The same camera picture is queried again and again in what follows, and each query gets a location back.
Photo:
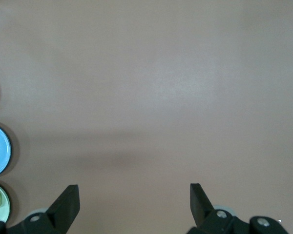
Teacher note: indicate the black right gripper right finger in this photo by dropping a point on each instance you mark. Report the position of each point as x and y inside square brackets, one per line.
[200, 207]

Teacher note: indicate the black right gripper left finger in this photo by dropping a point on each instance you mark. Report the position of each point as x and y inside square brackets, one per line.
[63, 212]

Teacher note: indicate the green plate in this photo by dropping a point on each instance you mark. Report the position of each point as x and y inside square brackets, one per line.
[3, 214]

